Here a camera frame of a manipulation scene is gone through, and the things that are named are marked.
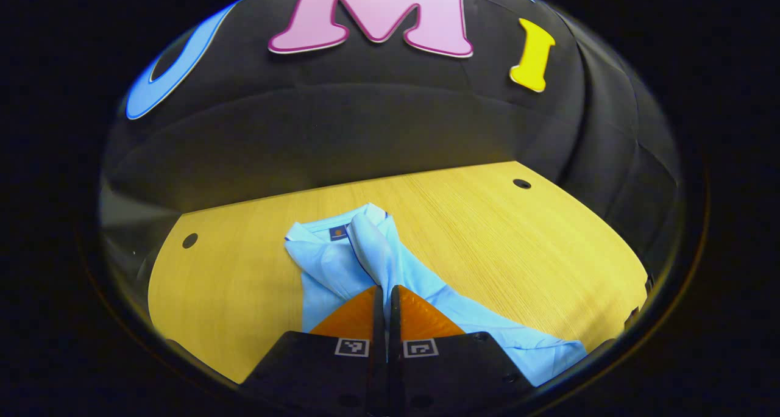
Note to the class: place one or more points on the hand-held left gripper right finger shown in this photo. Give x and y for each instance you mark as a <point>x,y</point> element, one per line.
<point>395,319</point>

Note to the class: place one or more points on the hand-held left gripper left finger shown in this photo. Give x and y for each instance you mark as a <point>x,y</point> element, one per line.
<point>378,319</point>

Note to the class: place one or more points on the light blue T-shirt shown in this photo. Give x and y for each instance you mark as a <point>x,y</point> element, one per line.
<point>341,270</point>

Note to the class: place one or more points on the black backdrop cloth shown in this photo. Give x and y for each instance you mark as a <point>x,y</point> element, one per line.
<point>365,124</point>

